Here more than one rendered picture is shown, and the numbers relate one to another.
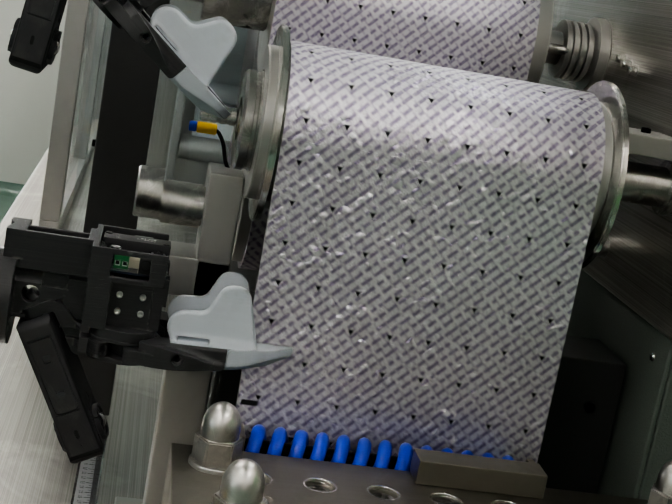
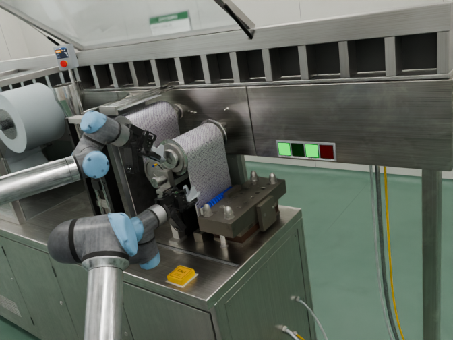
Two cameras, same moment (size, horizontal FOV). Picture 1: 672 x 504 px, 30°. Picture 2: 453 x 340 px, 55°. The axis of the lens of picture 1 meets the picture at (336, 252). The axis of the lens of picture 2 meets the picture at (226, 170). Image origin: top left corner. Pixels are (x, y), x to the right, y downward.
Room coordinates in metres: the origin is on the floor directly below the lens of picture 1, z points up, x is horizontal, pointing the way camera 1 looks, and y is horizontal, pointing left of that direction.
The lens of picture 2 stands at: (-0.38, 0.95, 1.75)
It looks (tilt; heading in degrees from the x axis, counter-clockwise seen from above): 21 degrees down; 319
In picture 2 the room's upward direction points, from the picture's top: 10 degrees counter-clockwise
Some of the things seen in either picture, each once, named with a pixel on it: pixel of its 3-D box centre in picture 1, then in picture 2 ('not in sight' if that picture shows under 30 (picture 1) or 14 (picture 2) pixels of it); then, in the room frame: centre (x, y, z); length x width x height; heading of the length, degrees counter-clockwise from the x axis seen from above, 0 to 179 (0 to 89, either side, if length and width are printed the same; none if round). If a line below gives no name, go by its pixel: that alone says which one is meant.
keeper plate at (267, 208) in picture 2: not in sight; (267, 213); (0.69, -0.15, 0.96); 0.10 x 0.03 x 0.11; 99
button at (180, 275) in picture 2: not in sight; (180, 275); (0.74, 0.27, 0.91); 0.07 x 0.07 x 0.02; 9
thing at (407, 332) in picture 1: (407, 345); (211, 179); (0.89, -0.06, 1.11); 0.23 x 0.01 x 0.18; 99
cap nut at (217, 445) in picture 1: (219, 433); (206, 209); (0.80, 0.06, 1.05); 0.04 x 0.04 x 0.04
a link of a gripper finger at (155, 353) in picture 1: (163, 348); (187, 203); (0.84, 0.11, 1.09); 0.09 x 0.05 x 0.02; 98
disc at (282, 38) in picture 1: (268, 123); (172, 157); (0.93, 0.07, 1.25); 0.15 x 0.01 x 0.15; 9
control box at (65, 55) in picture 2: not in sight; (65, 57); (1.48, 0.13, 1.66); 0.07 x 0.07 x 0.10; 36
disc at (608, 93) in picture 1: (587, 175); (212, 135); (0.97, -0.18, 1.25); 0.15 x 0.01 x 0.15; 9
